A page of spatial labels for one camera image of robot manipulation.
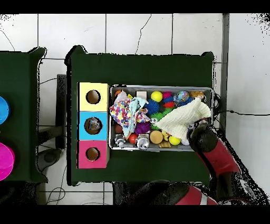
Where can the blue spiky ball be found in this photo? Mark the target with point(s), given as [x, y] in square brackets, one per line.
[151, 106]
[186, 102]

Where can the light teal cloth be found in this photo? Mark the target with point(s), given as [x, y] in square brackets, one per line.
[132, 109]

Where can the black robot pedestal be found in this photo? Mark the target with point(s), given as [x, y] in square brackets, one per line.
[120, 194]

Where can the pink bowl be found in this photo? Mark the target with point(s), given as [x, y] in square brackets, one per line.
[5, 160]

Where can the blue bowl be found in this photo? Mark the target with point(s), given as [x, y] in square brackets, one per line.
[3, 109]

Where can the yellow ball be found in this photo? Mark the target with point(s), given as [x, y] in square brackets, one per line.
[156, 96]

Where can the globe print ball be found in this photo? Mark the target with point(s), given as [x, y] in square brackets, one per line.
[182, 95]

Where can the wooden box with three holes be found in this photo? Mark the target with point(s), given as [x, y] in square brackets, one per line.
[101, 101]

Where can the crushed silver metal can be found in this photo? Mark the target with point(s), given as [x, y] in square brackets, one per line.
[143, 142]

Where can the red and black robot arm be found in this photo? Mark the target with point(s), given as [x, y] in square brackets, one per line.
[219, 156]

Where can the black stand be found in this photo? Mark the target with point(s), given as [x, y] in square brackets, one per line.
[61, 105]

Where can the colourful spotted cloth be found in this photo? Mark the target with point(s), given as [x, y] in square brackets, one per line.
[120, 112]

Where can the shallow clear mesh bin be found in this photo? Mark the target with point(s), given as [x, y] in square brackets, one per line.
[131, 90]

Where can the dark green table cloth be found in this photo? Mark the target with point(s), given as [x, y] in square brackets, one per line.
[21, 74]
[137, 69]

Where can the cream knitted cloth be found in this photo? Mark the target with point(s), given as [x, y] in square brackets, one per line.
[181, 118]

